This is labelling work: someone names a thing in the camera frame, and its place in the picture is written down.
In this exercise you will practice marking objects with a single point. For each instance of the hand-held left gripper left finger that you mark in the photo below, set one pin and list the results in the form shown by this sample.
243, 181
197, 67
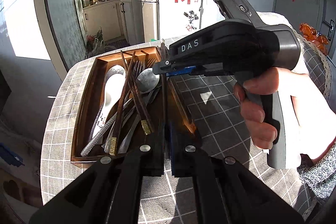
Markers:
160, 153

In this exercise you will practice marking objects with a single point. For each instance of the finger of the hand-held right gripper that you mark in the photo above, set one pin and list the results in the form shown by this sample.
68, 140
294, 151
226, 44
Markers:
168, 67

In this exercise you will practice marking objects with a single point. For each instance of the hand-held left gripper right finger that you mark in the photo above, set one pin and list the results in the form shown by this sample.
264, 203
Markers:
174, 153

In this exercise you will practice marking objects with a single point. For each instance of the round metal spoon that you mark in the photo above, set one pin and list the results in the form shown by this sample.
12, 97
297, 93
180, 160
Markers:
148, 79

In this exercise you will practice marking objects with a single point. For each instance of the wooden utensil tray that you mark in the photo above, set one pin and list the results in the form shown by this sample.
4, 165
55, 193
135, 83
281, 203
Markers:
84, 119

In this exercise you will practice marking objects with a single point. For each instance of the person's right hand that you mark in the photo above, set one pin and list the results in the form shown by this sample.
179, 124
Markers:
304, 108

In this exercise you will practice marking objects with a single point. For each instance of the white refrigerator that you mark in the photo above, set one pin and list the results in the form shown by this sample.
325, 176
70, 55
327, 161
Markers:
168, 16

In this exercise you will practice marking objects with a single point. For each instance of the black and white fridge magnet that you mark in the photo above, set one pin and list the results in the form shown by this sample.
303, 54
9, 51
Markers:
190, 16

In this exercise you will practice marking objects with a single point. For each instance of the grey checked tablecloth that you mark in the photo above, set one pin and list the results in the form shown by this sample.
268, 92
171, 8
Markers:
215, 113

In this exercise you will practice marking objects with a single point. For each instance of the white kitchen cabinet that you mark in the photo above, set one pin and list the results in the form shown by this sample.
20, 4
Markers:
110, 19

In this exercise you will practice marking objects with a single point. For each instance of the plastic bags on floor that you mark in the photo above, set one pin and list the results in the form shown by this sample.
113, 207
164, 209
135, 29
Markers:
95, 40

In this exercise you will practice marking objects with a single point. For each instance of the orange snack bag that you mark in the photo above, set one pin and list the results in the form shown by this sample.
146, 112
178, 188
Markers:
313, 36

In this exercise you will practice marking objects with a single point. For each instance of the grey door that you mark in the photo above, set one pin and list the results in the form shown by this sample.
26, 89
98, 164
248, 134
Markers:
315, 6

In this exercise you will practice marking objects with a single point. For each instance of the blue object on floor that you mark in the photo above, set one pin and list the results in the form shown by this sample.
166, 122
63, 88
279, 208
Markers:
10, 155

